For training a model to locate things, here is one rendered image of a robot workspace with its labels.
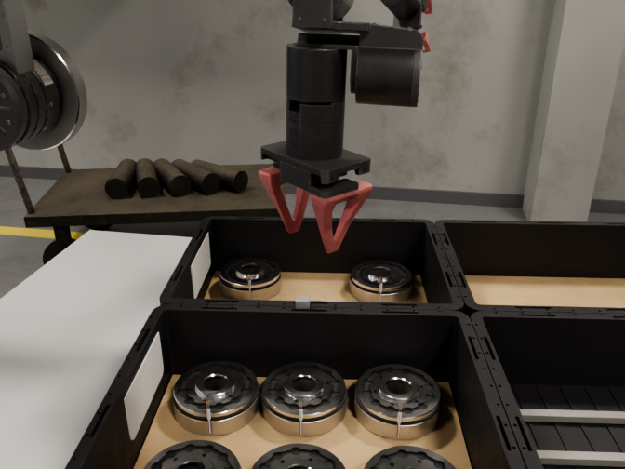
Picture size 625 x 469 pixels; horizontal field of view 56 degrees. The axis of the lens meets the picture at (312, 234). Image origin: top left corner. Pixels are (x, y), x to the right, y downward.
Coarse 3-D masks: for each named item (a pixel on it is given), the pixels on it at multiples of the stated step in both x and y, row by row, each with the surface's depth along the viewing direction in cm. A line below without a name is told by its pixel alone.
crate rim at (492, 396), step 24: (168, 312) 75; (192, 312) 75; (216, 312) 75; (240, 312) 75; (264, 312) 74; (288, 312) 74; (312, 312) 74; (336, 312) 74; (360, 312) 74; (384, 312) 75; (408, 312) 74; (432, 312) 74; (456, 312) 74; (144, 336) 70; (480, 360) 65; (120, 384) 61; (480, 384) 62; (96, 432) 55; (504, 432) 55; (72, 456) 52; (504, 456) 52
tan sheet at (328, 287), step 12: (216, 276) 104; (288, 276) 104; (300, 276) 104; (312, 276) 104; (324, 276) 104; (336, 276) 104; (348, 276) 104; (216, 288) 100; (288, 288) 100; (300, 288) 100; (312, 288) 100; (324, 288) 100; (336, 288) 100; (348, 288) 100; (420, 288) 100; (276, 300) 97; (288, 300) 97; (312, 300) 97; (324, 300) 97; (336, 300) 97; (348, 300) 97; (408, 300) 97; (420, 300) 97
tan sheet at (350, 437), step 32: (352, 384) 77; (448, 384) 77; (160, 416) 71; (256, 416) 71; (352, 416) 71; (448, 416) 71; (160, 448) 67; (256, 448) 67; (352, 448) 67; (384, 448) 67; (448, 448) 67
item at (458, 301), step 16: (208, 224) 101; (384, 224) 101; (400, 224) 101; (416, 224) 101; (432, 224) 100; (192, 240) 94; (432, 240) 94; (192, 256) 89; (176, 272) 84; (448, 272) 84; (176, 288) 81; (448, 288) 80; (160, 304) 78; (208, 304) 76; (224, 304) 76; (240, 304) 76; (256, 304) 76; (272, 304) 76; (288, 304) 76; (320, 304) 76; (336, 304) 76; (352, 304) 76; (368, 304) 76; (384, 304) 76; (400, 304) 76; (416, 304) 76; (432, 304) 76; (448, 304) 76
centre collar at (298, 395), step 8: (288, 376) 73; (296, 376) 73; (304, 376) 73; (312, 376) 73; (288, 384) 71; (320, 384) 71; (288, 392) 70; (296, 392) 70; (304, 392) 70; (312, 392) 70; (320, 392) 70
